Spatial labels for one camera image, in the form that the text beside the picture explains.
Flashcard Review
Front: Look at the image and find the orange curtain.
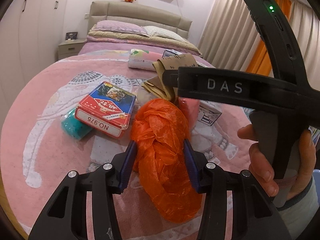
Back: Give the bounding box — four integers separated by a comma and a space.
246, 0, 292, 76

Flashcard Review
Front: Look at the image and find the beige nightstand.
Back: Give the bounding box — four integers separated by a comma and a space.
58, 38, 86, 60

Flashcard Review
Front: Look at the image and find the white dotted pillow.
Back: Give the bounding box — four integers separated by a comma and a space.
144, 26, 185, 42

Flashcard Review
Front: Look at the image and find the pink elephant blanket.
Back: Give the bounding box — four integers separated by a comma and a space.
1, 51, 252, 239

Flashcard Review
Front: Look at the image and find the black photo frame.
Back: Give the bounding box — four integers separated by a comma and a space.
65, 31, 78, 40

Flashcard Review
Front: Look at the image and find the purple pillow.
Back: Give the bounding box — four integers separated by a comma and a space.
91, 20, 149, 37

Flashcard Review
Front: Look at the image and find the pink tissue pack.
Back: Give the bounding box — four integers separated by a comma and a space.
128, 49, 162, 72

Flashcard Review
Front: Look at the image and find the white wardrobe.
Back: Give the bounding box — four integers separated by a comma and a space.
1, 0, 67, 108

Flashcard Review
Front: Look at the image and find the blue printed package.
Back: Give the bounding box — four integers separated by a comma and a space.
162, 49, 182, 58

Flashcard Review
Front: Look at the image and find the folded beige quilt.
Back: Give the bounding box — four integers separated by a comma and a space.
86, 30, 202, 57

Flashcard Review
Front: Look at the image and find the small white carton box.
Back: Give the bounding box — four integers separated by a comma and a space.
197, 100, 222, 126

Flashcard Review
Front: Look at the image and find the person's right hand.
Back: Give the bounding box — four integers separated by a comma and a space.
238, 120, 316, 206

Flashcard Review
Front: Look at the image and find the beige curtain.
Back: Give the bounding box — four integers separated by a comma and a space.
199, 0, 319, 90

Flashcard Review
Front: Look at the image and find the brown paper bag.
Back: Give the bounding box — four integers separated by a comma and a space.
142, 54, 198, 102

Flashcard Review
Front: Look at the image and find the teal crumpled wrapper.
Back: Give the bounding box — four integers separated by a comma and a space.
61, 108, 93, 140

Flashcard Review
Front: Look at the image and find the red blue card box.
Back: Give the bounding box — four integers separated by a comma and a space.
75, 81, 136, 139

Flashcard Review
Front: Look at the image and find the purple bed with headboard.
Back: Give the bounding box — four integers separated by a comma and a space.
85, 1, 201, 56

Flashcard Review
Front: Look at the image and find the orange plastic bag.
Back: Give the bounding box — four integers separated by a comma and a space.
130, 99, 202, 223

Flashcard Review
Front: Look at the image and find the white sleeve forearm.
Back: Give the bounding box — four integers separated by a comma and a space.
278, 177, 319, 239

